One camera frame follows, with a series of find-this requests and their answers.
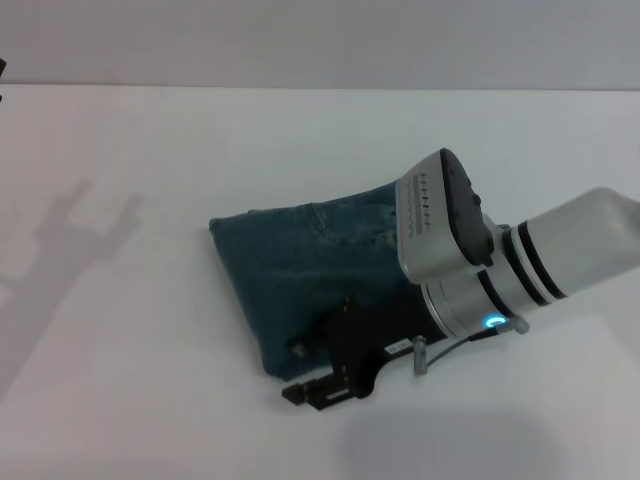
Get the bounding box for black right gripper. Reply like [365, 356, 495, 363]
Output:
[281, 278, 442, 412]

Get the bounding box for right gripper cable with plug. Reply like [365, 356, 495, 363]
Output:
[410, 327, 496, 378]

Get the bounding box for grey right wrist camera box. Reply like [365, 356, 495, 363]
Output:
[396, 147, 496, 285]

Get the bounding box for blue denim shorts with print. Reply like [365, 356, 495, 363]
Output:
[207, 182, 417, 385]

